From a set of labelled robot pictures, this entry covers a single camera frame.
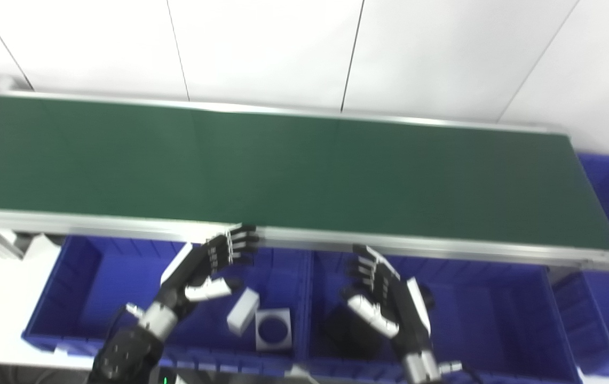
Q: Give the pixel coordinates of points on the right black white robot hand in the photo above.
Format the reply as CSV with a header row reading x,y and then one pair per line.
x,y
400,309

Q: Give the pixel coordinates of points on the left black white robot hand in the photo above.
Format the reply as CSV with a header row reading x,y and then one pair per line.
x,y
192,272

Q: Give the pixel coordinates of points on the white square part with hole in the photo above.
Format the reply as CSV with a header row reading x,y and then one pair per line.
x,y
260,344
243,312

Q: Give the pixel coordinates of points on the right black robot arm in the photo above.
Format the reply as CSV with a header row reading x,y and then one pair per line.
x,y
421,368

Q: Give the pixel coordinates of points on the black square part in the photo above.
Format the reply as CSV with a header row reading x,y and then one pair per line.
x,y
339,333

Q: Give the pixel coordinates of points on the blue bin with white parts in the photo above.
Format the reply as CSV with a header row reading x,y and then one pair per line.
x,y
101,293

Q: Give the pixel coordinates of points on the green conveyor belt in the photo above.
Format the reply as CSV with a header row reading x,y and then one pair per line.
x,y
336,240
283,170

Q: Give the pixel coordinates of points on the blue bin with black parts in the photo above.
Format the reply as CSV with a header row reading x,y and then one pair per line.
x,y
496,320

